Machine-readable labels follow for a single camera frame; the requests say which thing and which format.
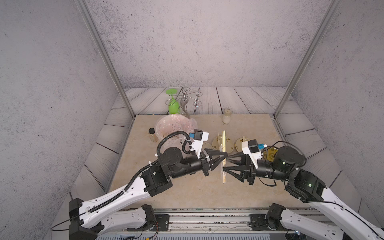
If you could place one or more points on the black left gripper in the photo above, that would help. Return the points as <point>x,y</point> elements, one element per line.
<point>204,159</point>

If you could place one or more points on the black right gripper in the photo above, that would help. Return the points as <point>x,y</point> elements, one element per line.
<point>244,169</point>

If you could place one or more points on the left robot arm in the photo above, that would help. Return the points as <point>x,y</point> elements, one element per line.
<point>107,213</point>

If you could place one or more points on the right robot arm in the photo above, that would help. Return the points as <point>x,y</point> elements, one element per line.
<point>307,188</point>

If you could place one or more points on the cream plate with characters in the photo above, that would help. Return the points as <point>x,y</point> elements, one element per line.
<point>217,144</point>
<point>238,143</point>

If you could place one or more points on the yellow plate brown rim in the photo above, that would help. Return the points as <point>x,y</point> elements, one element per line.
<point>269,153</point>

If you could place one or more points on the white shaker bottle beige cap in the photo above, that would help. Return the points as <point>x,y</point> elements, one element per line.
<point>226,118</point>

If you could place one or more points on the chrome cup holder stand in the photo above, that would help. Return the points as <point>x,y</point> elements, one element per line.
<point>185,96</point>

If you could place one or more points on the small brown jar black lid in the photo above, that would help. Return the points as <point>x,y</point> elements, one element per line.
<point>152,135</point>

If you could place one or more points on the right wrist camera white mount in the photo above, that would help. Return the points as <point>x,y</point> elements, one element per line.
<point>254,150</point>

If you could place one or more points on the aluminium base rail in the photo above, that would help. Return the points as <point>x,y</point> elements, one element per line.
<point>207,224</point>

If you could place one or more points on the right aluminium frame post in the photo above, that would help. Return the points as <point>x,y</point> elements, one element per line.
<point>320,32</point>

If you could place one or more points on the aluminium frame post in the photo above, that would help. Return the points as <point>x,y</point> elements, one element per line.
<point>320,32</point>
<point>89,21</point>

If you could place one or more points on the left aluminium frame post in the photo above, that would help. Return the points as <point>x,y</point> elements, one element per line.
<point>89,21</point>

